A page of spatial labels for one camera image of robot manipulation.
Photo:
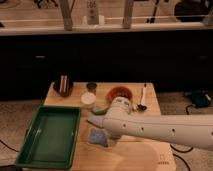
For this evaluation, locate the green plastic tray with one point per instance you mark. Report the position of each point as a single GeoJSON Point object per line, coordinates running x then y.
{"type": "Point", "coordinates": [51, 139]}

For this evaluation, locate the green toy cucumber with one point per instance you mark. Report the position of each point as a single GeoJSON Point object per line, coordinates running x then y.
{"type": "Point", "coordinates": [99, 111]}

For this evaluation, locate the black object top right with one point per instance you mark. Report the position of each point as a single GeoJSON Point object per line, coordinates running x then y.
{"type": "Point", "coordinates": [190, 11]}

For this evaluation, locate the blue sponge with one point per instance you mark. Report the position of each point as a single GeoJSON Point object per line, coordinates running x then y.
{"type": "Point", "coordinates": [98, 137]}

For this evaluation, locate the orange bowl with food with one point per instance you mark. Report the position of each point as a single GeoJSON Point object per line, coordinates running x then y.
{"type": "Point", "coordinates": [119, 91]}

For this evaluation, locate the small dark metal cup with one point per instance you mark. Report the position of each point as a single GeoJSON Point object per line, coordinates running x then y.
{"type": "Point", "coordinates": [91, 87]}

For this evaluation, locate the blue black device on floor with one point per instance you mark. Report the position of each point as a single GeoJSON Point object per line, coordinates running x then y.
{"type": "Point", "coordinates": [199, 99]}

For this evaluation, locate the white handled black spoon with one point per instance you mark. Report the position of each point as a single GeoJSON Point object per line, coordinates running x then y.
{"type": "Point", "coordinates": [142, 105]}

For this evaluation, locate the white round container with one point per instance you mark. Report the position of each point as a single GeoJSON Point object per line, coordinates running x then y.
{"type": "Point", "coordinates": [88, 99]}

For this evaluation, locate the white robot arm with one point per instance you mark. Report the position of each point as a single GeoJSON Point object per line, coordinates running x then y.
{"type": "Point", "coordinates": [189, 130]}

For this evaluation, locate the blue cloth piece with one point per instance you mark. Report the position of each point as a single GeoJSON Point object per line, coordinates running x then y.
{"type": "Point", "coordinates": [96, 120]}

